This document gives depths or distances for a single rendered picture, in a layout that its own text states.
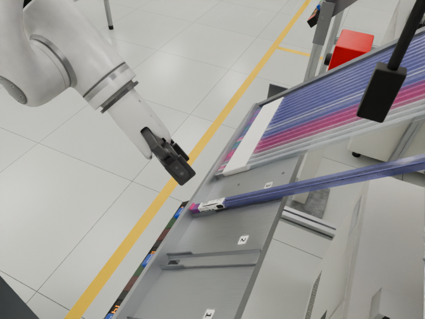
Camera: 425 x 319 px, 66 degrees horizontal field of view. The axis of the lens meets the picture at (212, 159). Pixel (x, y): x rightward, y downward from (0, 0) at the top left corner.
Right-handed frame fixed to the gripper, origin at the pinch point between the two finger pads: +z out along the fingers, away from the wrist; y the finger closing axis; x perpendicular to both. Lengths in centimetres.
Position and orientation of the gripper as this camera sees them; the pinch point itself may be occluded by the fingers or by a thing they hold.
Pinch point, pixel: (182, 167)
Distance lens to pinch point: 56.4
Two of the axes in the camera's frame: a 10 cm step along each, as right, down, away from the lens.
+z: 6.1, 7.3, 3.1
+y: 1.7, 2.5, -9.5
